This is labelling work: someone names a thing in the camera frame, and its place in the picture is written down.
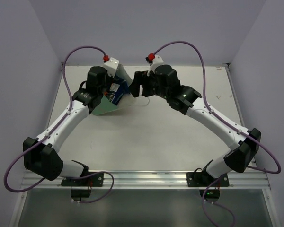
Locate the aluminium mounting rail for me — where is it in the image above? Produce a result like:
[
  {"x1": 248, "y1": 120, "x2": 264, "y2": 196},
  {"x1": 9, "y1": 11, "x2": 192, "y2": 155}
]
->
[{"x1": 21, "y1": 170, "x2": 270, "y2": 190}]

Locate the blue snack packet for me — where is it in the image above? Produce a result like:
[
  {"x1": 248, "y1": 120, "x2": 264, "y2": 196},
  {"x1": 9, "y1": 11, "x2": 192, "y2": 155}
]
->
[{"x1": 105, "y1": 76, "x2": 130, "y2": 105}]

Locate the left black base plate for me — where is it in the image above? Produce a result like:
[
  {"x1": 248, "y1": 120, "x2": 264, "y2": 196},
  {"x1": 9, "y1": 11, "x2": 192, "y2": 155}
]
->
[{"x1": 61, "y1": 171, "x2": 104, "y2": 187}]

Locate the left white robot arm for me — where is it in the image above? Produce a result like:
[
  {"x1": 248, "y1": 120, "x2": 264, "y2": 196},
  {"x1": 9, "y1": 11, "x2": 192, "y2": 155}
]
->
[{"x1": 23, "y1": 66, "x2": 113, "y2": 186}]

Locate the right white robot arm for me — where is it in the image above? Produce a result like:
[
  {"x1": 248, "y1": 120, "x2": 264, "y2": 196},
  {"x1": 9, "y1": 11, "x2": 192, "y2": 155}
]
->
[{"x1": 129, "y1": 65, "x2": 261, "y2": 186}]

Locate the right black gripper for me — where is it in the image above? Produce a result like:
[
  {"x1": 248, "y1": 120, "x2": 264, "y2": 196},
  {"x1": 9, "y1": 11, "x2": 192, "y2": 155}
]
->
[{"x1": 127, "y1": 70, "x2": 170, "y2": 101}]

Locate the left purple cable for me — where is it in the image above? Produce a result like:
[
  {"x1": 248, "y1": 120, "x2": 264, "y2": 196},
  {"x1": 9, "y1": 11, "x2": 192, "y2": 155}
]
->
[{"x1": 3, "y1": 45, "x2": 115, "y2": 204}]

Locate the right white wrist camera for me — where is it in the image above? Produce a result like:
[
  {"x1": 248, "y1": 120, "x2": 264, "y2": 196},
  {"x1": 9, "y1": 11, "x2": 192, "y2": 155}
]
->
[{"x1": 145, "y1": 53, "x2": 164, "y2": 71}]

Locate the green printed paper bag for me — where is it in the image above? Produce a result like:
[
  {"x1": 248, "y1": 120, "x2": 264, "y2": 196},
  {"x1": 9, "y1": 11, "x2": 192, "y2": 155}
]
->
[{"x1": 91, "y1": 64, "x2": 136, "y2": 116}]

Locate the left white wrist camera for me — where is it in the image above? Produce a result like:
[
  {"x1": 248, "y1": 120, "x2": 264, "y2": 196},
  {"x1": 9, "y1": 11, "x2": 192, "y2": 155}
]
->
[{"x1": 103, "y1": 57, "x2": 120, "y2": 77}]

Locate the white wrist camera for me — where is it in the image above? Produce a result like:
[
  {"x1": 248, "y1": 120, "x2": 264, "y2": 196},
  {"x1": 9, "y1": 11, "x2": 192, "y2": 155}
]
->
[
  {"x1": 145, "y1": 53, "x2": 164, "y2": 71},
  {"x1": 103, "y1": 57, "x2": 120, "y2": 77}
]

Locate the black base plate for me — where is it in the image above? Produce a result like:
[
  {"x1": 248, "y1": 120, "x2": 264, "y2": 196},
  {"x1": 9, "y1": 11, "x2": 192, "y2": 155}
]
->
[
  {"x1": 186, "y1": 171, "x2": 230, "y2": 187},
  {"x1": 61, "y1": 171, "x2": 104, "y2": 187}
]

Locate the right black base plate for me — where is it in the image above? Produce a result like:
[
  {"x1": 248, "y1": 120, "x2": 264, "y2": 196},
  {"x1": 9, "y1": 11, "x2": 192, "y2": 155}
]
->
[{"x1": 186, "y1": 171, "x2": 230, "y2": 187}]

